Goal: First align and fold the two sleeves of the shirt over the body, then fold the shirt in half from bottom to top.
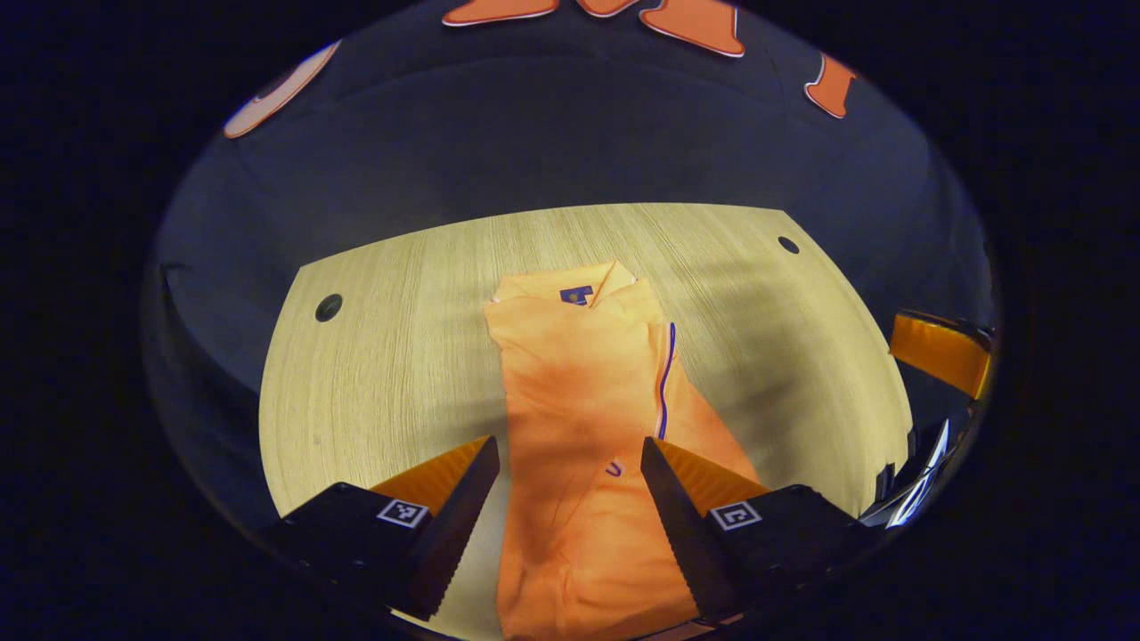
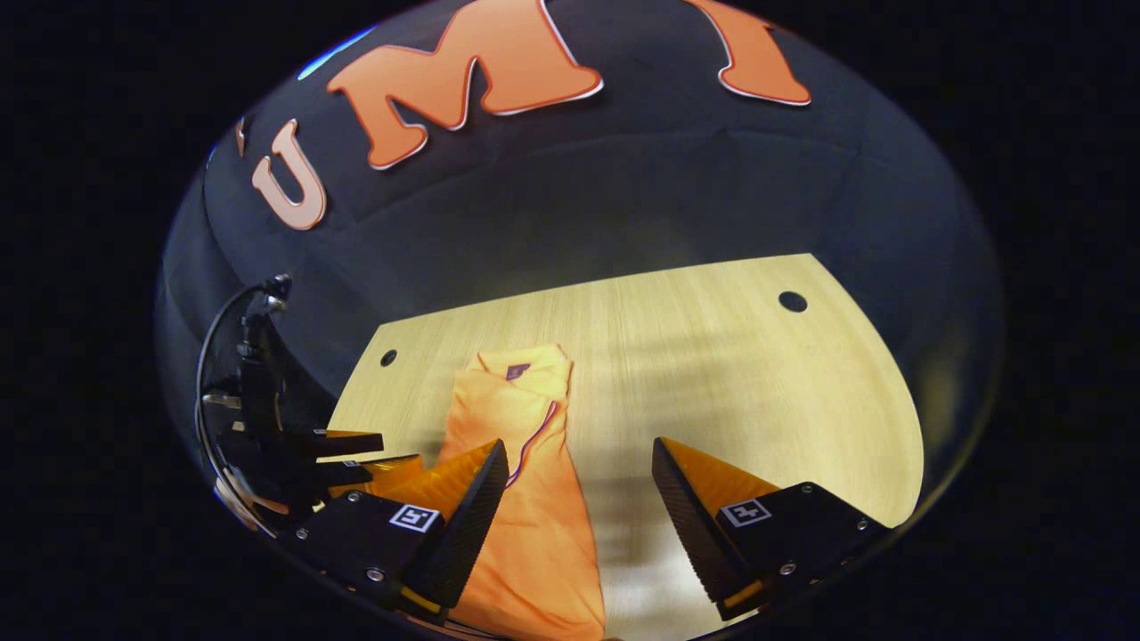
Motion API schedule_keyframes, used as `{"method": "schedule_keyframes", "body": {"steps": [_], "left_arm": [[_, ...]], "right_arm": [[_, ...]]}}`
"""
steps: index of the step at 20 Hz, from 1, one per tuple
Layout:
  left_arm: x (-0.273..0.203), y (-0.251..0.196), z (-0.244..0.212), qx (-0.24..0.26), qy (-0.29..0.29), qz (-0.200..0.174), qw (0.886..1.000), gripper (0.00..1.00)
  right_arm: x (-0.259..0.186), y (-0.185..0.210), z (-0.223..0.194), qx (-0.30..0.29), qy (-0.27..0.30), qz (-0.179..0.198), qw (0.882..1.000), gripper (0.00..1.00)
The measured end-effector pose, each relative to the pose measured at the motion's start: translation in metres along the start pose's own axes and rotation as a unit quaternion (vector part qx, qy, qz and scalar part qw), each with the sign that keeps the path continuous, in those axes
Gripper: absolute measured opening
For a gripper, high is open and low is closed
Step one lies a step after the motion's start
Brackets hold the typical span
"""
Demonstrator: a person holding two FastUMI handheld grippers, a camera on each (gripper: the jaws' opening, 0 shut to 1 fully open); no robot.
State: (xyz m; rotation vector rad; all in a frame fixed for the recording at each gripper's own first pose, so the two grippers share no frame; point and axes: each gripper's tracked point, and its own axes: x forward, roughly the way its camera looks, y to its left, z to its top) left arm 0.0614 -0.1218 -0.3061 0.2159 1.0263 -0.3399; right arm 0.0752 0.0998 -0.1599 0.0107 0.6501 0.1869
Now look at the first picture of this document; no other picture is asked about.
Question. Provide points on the black backdrop cloth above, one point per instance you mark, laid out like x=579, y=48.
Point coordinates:
x=552, y=125

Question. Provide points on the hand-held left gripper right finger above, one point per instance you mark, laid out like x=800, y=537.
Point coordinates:
x=677, y=525

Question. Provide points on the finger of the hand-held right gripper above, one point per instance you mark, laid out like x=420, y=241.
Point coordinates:
x=940, y=352

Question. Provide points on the orange T-shirt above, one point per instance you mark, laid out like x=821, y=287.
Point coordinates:
x=579, y=401

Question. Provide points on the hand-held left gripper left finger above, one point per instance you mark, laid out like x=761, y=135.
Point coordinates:
x=459, y=525

